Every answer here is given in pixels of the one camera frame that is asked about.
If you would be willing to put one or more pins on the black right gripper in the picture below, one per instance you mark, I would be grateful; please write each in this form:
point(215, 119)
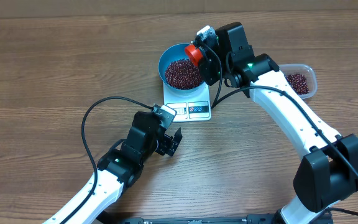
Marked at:
point(208, 70)

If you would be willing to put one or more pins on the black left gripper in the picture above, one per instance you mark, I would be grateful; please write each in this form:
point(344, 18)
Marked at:
point(165, 147)

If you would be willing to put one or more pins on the red measuring scoop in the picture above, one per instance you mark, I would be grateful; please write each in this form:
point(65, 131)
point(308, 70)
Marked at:
point(194, 54)

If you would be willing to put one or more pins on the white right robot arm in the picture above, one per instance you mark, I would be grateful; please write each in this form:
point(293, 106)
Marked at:
point(328, 171)

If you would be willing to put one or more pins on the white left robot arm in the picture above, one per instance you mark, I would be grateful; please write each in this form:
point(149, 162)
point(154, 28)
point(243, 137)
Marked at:
point(113, 176)

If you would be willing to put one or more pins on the white digital kitchen scale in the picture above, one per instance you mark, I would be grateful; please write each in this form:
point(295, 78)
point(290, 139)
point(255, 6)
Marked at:
point(191, 105)

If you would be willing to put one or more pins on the red azuki beans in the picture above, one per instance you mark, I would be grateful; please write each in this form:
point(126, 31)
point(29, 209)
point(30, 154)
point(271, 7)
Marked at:
point(183, 75)

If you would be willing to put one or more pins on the clear plastic container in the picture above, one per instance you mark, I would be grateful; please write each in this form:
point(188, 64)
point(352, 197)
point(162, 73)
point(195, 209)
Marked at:
point(301, 78)

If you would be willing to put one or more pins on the brown cardboard backdrop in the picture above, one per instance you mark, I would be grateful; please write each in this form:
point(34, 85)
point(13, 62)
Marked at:
point(67, 8)

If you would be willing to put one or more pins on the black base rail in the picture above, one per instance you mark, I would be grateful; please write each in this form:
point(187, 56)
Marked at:
point(267, 218)

